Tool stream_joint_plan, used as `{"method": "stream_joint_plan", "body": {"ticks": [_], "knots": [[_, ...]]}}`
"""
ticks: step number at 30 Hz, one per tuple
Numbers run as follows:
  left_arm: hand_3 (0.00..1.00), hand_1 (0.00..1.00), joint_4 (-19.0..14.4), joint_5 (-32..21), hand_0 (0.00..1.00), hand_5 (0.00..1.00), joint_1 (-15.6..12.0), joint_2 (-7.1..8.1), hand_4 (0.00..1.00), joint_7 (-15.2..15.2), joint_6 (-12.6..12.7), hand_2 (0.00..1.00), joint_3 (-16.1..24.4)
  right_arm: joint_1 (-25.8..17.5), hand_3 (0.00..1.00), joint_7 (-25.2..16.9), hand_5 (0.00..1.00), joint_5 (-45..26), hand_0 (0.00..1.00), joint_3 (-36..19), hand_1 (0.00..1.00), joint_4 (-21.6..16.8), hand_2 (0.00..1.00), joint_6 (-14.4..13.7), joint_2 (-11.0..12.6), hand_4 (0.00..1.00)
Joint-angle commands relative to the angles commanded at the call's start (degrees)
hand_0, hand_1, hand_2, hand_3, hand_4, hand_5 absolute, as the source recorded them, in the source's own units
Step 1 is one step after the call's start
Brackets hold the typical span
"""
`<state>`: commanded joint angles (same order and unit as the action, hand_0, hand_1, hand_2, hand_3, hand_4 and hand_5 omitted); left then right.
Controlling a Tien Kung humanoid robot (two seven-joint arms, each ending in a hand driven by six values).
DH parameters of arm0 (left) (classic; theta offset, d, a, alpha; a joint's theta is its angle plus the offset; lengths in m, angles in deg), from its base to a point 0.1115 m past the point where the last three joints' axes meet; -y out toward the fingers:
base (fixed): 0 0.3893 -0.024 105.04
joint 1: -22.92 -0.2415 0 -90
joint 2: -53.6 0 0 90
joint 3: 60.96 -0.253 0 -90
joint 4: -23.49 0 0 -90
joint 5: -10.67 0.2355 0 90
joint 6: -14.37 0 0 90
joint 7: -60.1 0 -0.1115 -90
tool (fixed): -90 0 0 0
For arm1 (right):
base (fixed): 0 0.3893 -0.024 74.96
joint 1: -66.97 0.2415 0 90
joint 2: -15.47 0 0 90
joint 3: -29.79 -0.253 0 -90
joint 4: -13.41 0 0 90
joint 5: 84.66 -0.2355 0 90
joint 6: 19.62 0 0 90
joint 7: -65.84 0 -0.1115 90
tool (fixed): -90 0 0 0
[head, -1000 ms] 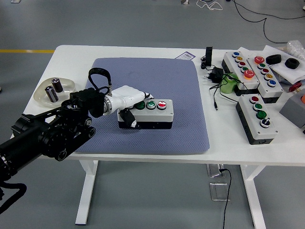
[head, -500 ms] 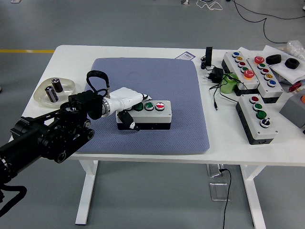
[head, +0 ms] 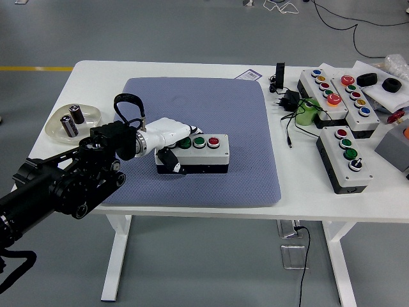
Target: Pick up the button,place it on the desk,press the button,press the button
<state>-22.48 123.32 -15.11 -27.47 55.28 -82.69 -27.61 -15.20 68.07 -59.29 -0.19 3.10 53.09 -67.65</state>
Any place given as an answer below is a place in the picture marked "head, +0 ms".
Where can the clear plastic bag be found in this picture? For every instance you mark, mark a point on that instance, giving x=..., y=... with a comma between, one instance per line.
x=397, y=64

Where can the four-button box with selector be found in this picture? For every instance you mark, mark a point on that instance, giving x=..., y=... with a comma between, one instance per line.
x=361, y=179

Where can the red mushroom button part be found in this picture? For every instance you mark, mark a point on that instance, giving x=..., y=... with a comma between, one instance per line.
x=396, y=115

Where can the black power adapter plug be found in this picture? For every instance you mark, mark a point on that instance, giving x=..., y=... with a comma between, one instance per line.
x=291, y=97

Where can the white table leg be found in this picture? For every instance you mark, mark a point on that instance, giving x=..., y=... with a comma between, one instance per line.
x=343, y=272
x=116, y=256

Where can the five-button box with yellow label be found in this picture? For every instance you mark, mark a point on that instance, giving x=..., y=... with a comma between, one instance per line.
x=308, y=78

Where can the beige shallow dish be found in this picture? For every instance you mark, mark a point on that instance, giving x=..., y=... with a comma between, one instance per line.
x=89, y=113

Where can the grey four-button control box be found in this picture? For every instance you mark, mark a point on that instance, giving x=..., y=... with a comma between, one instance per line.
x=211, y=156

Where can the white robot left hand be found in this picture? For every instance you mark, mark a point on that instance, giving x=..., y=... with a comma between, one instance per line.
x=163, y=131

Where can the grey five-button control box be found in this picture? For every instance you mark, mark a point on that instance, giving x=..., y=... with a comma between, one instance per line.
x=367, y=123

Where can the green plastic cup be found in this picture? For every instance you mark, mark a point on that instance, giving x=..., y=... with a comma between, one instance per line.
x=303, y=116

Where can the white cardboard sheet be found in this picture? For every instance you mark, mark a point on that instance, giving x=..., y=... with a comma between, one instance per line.
x=383, y=99

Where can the dark cylindrical battery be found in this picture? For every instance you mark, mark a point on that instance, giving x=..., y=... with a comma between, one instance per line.
x=69, y=127
x=76, y=114

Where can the blue-grey textured mat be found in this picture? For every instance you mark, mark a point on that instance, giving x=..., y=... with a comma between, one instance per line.
x=207, y=105

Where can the small black upright stand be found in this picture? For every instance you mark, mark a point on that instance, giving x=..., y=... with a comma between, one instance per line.
x=280, y=75

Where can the grey metal stand foot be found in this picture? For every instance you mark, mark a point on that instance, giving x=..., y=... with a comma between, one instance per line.
x=248, y=2

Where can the orange round object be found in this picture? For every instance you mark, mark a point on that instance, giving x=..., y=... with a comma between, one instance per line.
x=406, y=133

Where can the purple-edged white label card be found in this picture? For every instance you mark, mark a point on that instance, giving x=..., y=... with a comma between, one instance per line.
x=250, y=75

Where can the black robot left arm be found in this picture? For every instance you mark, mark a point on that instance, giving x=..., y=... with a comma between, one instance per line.
x=64, y=182

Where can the metal floor socket plate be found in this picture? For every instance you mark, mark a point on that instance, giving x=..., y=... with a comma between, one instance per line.
x=292, y=257
x=287, y=230

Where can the plain grey box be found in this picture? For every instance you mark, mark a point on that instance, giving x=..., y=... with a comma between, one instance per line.
x=391, y=145

